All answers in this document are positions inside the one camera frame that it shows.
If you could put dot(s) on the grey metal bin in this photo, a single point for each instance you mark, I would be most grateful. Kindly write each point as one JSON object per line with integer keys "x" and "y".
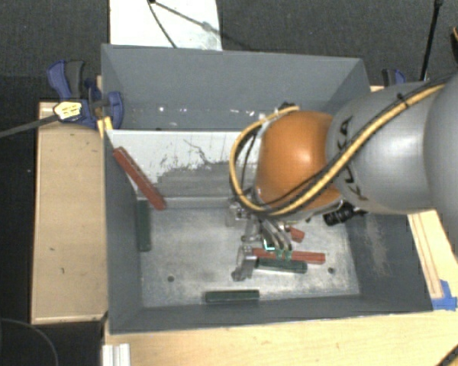
{"x": 198, "y": 242}

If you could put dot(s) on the red-brown flat block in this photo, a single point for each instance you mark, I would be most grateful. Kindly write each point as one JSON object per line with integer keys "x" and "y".
{"x": 309, "y": 257}
{"x": 141, "y": 179}
{"x": 297, "y": 234}

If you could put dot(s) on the dark green flat block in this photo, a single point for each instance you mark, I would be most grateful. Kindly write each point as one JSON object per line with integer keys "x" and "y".
{"x": 290, "y": 268}
{"x": 144, "y": 227}
{"x": 233, "y": 296}

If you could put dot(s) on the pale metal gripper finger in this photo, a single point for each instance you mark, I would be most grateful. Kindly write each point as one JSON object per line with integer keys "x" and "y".
{"x": 246, "y": 250}
{"x": 247, "y": 266}

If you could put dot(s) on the black cylinder on white bracket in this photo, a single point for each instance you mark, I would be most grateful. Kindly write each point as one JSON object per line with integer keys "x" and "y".
{"x": 337, "y": 216}

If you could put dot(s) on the pale wood flat board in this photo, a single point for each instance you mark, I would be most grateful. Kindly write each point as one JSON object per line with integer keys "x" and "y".
{"x": 68, "y": 219}

